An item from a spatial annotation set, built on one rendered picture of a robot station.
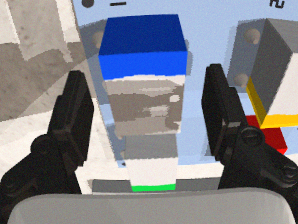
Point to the white block with green end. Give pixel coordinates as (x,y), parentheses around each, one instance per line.
(151,161)

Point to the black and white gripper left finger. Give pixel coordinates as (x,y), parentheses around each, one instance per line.
(55,156)

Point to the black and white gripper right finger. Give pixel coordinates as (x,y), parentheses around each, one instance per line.
(241,148)

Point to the white block with yellow end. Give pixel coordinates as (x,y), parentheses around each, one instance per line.
(273,84)

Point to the white block with red end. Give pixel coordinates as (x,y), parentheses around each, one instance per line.
(274,136)

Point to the grey block with blue end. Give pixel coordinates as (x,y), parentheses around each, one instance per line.
(143,62)

